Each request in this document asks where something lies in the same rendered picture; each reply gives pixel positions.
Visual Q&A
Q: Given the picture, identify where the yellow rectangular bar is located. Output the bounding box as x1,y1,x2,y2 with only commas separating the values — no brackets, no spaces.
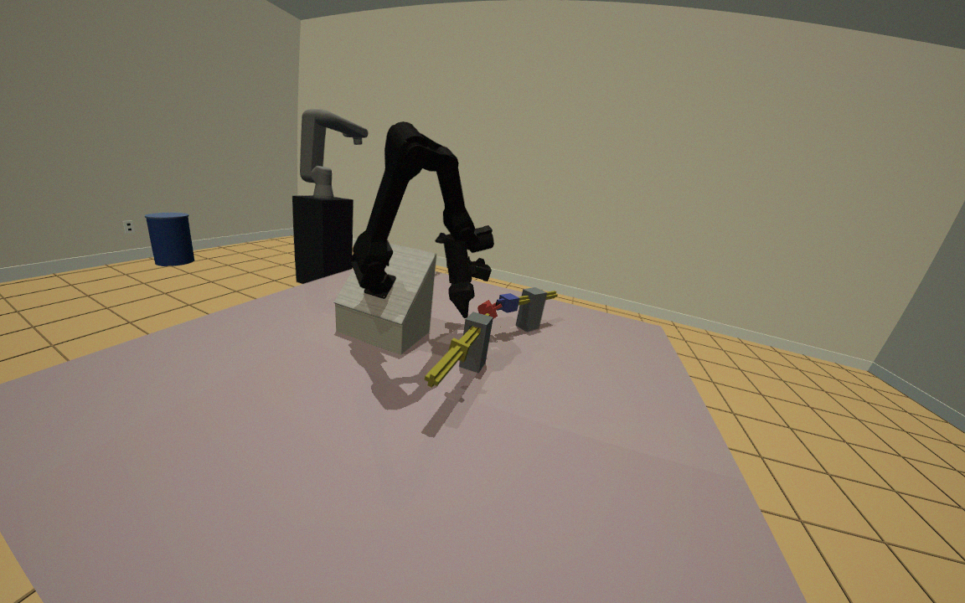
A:
424,312,493,387

